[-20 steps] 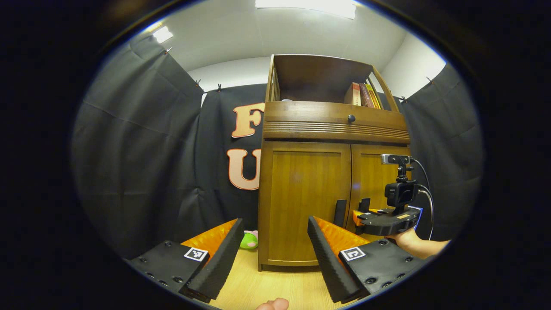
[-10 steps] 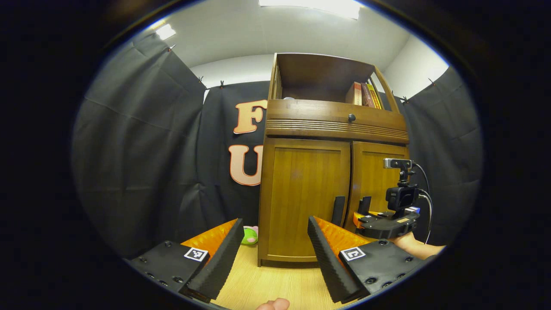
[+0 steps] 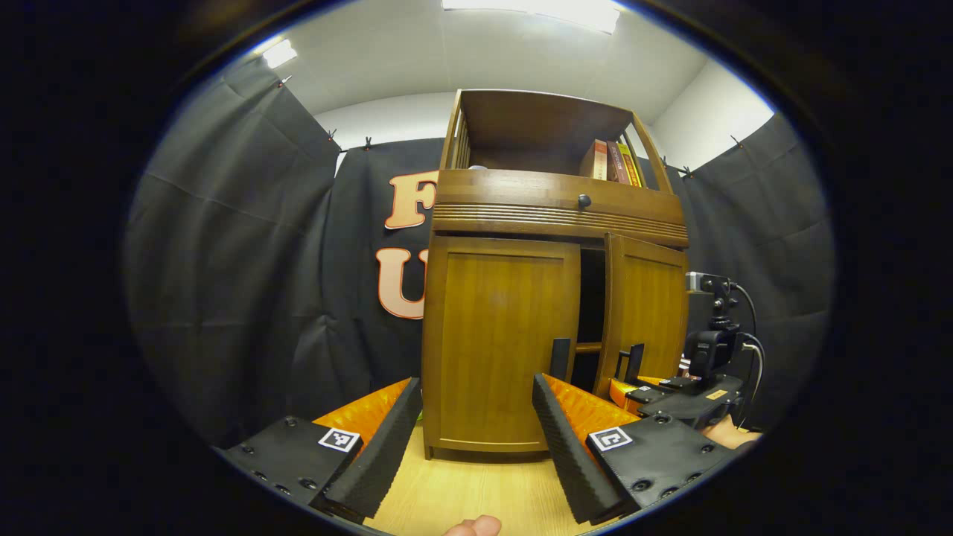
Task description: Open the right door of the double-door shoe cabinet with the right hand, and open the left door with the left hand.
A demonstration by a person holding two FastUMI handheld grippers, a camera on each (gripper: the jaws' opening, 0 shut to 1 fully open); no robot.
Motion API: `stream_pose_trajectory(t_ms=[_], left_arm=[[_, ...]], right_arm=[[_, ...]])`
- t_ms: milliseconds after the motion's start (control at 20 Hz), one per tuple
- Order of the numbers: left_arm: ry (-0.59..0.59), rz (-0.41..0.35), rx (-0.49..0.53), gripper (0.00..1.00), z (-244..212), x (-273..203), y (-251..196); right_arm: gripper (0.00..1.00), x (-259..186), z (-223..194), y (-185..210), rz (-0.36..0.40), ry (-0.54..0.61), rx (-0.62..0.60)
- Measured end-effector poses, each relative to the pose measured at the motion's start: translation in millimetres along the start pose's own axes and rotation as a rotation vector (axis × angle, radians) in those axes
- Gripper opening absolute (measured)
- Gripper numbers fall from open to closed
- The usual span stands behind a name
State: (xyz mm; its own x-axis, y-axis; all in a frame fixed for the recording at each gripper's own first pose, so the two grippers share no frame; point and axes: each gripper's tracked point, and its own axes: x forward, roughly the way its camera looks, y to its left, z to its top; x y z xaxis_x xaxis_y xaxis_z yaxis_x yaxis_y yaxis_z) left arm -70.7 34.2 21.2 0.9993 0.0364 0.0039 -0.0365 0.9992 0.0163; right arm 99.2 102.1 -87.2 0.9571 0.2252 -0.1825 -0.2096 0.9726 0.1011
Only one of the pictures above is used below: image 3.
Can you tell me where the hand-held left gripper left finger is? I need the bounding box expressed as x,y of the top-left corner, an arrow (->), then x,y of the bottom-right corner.
214,377 -> 424,523

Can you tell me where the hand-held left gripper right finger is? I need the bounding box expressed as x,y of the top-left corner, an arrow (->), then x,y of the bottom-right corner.
532,373 -> 739,526

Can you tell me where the wooden shoe cabinet door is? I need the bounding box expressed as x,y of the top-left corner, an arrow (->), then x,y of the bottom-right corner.
596,233 -> 689,399
422,234 -> 581,455

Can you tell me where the wooden double-door shoe cabinet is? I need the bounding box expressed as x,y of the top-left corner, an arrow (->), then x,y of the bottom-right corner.
421,89 -> 691,461

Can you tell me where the wooden ribbed drawer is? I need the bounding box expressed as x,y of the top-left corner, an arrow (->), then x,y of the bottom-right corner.
432,169 -> 689,249

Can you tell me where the yellow book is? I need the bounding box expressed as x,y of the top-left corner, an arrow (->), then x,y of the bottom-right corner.
618,141 -> 646,188

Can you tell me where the orange-brown book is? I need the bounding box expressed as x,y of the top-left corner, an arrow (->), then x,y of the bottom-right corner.
579,139 -> 610,181

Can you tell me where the ceiling light panel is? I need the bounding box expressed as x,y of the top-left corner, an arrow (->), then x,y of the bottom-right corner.
261,39 -> 299,69
442,0 -> 620,34

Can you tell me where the black cable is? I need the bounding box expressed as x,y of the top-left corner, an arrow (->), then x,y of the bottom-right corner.
732,281 -> 766,429

